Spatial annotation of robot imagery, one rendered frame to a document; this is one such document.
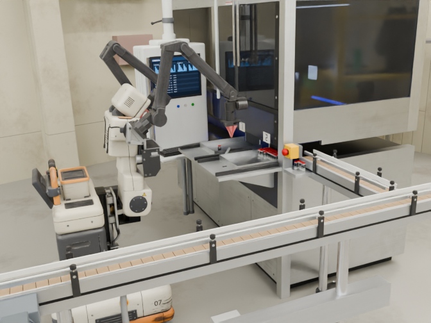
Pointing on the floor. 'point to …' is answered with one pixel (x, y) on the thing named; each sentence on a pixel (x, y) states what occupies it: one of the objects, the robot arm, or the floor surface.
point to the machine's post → (285, 128)
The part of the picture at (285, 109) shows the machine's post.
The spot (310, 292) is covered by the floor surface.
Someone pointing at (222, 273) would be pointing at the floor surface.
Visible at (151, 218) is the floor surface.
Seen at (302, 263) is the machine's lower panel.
